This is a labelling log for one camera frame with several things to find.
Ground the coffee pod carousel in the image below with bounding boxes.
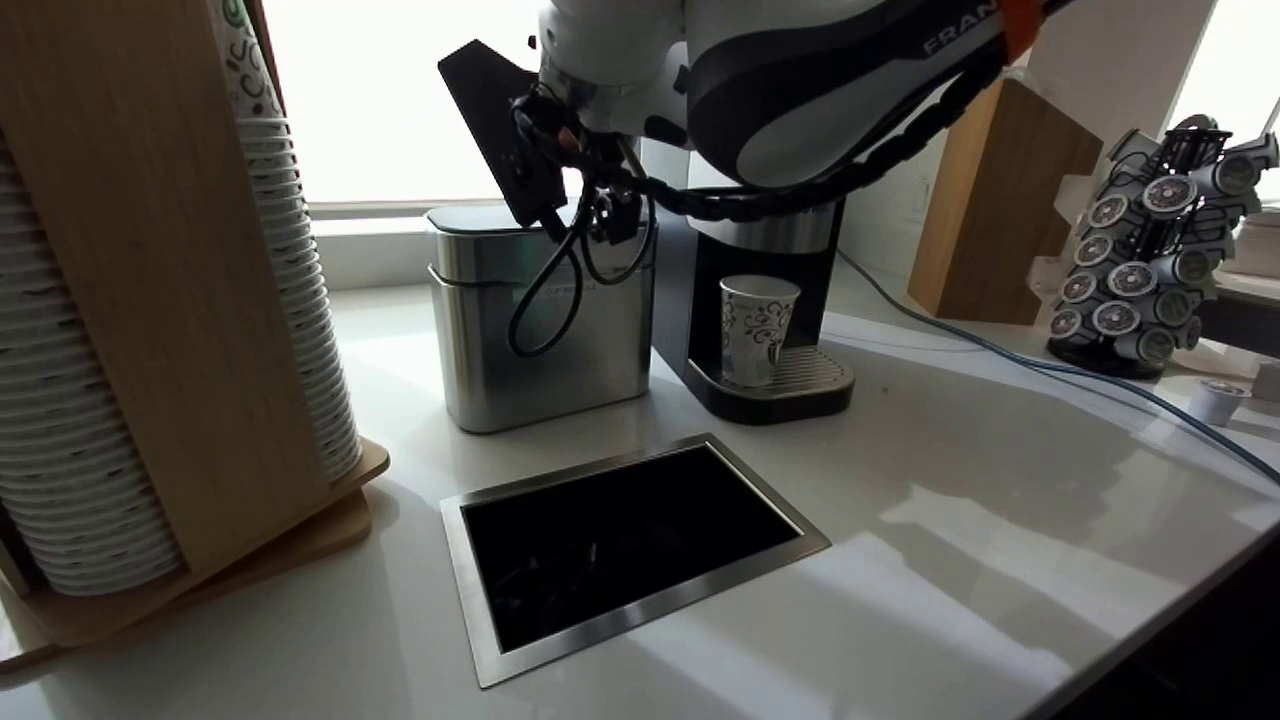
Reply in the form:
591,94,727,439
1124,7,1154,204
1041,109,1280,384

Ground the black corrugated cable conduit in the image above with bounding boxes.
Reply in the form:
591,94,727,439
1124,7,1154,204
635,36,1019,228

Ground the black coffee machine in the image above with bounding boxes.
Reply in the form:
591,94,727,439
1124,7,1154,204
646,133,861,427

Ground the stainless steel storage bin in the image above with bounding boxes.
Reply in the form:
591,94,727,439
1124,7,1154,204
425,198,658,439

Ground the steel framed counter opening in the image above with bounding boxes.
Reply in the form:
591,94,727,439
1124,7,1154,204
436,427,836,695

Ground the tall paper cup stack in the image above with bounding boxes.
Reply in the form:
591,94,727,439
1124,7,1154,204
207,0,364,489

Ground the wooden cup dispenser stand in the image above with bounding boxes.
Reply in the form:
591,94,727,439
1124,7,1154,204
0,0,396,658

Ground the patterned paper cup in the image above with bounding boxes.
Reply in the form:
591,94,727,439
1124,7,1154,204
715,271,804,390

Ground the wide paper cup stack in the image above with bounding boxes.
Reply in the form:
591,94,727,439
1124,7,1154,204
0,133,187,600

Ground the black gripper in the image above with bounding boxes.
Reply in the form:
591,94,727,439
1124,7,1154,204
509,77,646,250

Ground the blue cable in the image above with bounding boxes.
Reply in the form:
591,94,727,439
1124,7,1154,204
836,247,1280,489

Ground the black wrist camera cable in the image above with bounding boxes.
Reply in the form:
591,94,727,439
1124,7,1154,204
504,182,658,361

